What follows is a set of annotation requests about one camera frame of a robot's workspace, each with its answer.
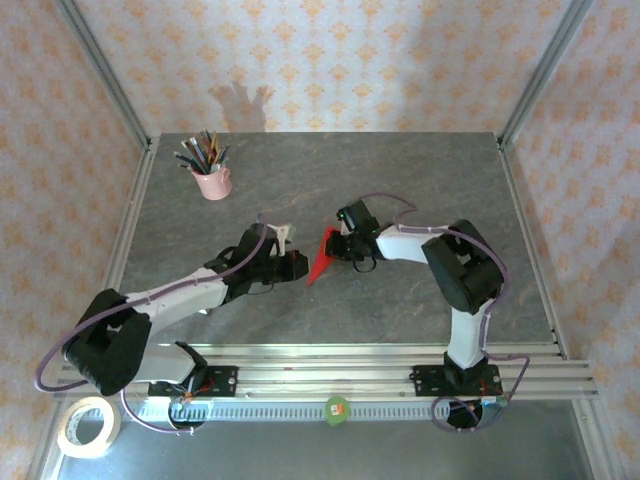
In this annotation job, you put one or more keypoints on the grey pencil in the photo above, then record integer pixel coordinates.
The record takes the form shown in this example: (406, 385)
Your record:
(189, 152)

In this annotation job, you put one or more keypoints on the orange pencil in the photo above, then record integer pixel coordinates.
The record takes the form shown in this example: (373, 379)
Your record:
(214, 147)

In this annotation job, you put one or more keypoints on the base wiring bundle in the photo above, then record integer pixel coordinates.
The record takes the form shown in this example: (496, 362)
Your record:
(470, 412)
(187, 400)

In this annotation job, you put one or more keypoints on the blue pencil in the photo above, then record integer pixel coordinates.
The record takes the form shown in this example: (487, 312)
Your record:
(224, 152)

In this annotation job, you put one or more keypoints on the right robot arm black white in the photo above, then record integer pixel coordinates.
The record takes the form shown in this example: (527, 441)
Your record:
(467, 330)

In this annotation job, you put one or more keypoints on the green round sticker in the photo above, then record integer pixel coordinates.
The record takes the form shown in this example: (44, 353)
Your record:
(336, 411)

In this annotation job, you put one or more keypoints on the pink pencil cup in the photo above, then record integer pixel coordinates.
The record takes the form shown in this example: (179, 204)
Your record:
(215, 185)

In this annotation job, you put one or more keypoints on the masking tape roll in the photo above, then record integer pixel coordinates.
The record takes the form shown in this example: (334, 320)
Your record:
(70, 442)

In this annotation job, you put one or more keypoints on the green pencil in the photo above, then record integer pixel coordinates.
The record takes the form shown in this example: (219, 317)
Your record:
(197, 152)

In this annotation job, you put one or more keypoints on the black pencil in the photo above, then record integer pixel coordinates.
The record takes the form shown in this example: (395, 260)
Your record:
(185, 160)

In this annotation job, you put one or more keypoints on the dark pencil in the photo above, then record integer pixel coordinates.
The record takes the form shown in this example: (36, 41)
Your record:
(206, 142)

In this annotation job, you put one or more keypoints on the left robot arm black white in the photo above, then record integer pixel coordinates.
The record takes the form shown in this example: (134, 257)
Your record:
(175, 295)

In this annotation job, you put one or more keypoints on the aluminium table side rail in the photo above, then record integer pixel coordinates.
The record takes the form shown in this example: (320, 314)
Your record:
(518, 200)
(131, 215)

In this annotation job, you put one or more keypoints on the red square paper sheet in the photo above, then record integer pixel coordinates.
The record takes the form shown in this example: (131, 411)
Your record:
(317, 265)

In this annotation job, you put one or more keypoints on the aluminium frame post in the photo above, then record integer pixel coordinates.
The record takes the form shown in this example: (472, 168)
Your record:
(541, 75)
(109, 75)

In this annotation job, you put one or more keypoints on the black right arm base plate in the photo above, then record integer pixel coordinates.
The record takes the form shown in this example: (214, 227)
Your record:
(425, 380)

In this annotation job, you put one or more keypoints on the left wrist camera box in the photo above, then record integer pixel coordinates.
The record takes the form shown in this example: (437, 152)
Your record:
(285, 236)

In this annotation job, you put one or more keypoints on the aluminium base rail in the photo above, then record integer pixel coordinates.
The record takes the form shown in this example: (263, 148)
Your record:
(325, 372)

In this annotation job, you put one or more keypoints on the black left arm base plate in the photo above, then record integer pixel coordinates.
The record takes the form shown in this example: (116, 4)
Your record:
(222, 377)

